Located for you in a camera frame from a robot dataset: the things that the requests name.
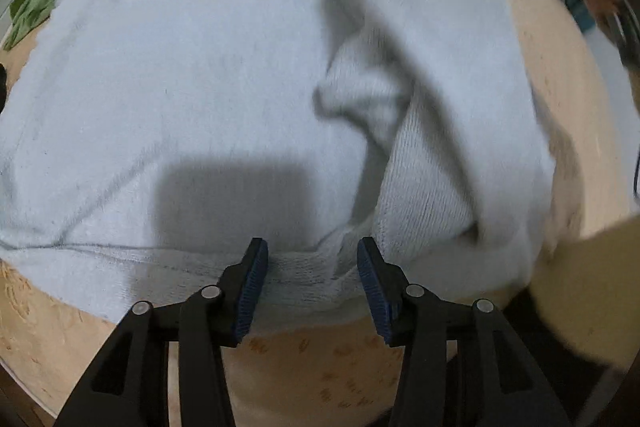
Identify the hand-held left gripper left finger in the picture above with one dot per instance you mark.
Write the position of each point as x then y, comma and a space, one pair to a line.
252, 287

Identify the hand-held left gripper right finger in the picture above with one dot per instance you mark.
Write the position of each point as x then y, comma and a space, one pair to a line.
372, 287

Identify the light blue fleece sweater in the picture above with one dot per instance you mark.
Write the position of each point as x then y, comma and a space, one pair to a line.
175, 82

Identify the beige floral mattress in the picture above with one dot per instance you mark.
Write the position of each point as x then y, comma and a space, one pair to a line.
310, 377

